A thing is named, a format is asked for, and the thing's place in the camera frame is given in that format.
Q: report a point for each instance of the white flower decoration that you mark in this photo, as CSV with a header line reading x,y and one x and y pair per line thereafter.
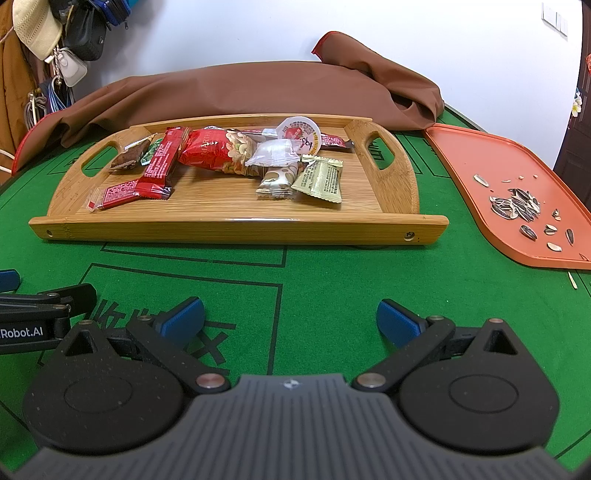
x,y
576,104

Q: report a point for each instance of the blue black bag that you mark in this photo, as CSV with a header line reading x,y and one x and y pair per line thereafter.
x,y
113,11

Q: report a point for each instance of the green pea snack packet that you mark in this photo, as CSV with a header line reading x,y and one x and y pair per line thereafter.
x,y
150,154

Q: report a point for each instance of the orange-brown coat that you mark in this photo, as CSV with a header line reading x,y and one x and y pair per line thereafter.
x,y
14,92

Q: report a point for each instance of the clear jelly cup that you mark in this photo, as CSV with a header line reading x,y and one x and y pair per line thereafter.
x,y
300,131

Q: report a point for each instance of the clear plastic packet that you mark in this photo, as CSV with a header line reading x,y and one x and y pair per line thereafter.
x,y
272,154

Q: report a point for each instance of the brown cloth with red edge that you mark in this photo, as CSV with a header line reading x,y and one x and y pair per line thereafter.
x,y
231,92

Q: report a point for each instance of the brown nut packet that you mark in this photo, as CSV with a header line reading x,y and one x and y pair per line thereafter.
x,y
129,157

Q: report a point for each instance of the red biscuit packet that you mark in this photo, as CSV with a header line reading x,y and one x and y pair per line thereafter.
x,y
117,194

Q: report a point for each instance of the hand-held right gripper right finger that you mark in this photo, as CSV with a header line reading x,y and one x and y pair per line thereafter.
x,y
399,323

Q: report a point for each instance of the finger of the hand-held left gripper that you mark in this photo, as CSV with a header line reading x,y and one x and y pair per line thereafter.
x,y
9,280
55,297

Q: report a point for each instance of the beige snack packet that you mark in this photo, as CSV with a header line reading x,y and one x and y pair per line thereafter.
x,y
321,182

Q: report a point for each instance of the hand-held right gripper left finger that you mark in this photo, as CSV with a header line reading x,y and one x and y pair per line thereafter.
x,y
180,321

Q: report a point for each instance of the dark door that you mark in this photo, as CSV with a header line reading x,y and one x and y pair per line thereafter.
x,y
575,152

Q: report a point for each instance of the white wall switch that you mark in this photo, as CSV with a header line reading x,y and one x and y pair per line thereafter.
x,y
554,19

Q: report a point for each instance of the small red dark-ended packet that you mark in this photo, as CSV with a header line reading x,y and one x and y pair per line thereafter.
x,y
334,140

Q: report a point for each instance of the large red nut packet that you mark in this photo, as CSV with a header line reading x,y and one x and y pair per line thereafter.
x,y
207,150

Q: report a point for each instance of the orange plastic tray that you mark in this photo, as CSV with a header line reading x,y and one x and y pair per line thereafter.
x,y
461,157

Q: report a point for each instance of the red door decoration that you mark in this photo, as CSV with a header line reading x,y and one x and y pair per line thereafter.
x,y
588,64

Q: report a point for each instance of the beige cap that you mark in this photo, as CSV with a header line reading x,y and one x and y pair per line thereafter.
x,y
34,32

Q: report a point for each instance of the pile of sunflower seeds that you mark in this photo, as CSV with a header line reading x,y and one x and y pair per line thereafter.
x,y
517,205

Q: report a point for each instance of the small white bag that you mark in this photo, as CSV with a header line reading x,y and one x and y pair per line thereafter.
x,y
71,69

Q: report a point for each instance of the dark bag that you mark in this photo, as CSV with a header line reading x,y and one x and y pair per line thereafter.
x,y
85,37

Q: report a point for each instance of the pale seed shell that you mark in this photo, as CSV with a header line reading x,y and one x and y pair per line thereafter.
x,y
573,280

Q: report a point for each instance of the white brown spotted packet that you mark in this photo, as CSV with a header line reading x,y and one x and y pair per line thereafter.
x,y
277,182

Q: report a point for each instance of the long red snack packet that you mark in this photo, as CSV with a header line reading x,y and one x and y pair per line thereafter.
x,y
161,161

